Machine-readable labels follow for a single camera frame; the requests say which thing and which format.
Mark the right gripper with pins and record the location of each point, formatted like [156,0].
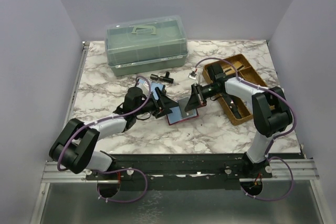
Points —
[197,94]

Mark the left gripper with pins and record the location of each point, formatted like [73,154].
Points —
[159,102]

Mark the red card holder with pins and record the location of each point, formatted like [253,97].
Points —
[179,114]

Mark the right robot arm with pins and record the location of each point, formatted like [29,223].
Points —
[271,113]

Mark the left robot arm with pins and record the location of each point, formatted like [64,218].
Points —
[74,148]

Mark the smartphone with blue screen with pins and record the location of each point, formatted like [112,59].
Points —
[156,85]

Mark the black T-shaped pipe fitting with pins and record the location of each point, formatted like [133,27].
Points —
[166,78]

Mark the black tool in tray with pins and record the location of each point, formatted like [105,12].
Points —
[234,109]

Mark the brown woven tray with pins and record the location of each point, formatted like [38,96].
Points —
[246,71]

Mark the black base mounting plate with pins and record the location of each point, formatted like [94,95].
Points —
[187,171]

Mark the green plastic storage box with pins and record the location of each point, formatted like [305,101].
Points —
[146,45]

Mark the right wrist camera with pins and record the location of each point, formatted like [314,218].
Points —
[194,75]

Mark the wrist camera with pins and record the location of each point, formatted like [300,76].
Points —
[194,75]
[143,85]

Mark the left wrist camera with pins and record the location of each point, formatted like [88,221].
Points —
[143,85]

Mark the aluminium rail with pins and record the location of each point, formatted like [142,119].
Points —
[297,169]

